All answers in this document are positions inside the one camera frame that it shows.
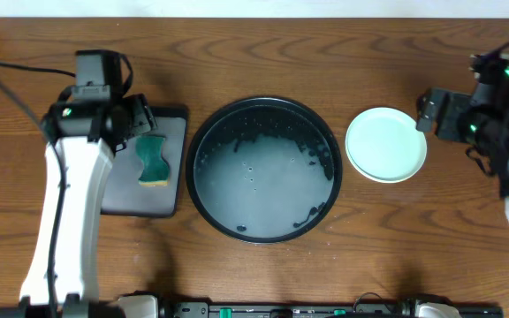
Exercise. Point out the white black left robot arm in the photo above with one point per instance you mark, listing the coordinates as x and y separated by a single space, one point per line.
82 137

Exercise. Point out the black rectangular tray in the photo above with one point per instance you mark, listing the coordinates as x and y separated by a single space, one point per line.
124 196

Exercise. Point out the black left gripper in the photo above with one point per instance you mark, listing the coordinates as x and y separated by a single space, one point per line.
145 118

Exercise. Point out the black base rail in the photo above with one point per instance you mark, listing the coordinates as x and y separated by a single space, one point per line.
369 304

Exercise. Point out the green yellow sponge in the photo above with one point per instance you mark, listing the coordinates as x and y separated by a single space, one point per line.
156 171

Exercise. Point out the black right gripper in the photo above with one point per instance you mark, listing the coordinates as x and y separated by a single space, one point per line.
444 118

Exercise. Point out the black round tray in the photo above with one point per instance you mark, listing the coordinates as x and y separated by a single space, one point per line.
264 170

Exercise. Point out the light teal plate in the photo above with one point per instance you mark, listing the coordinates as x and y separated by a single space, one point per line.
383 145

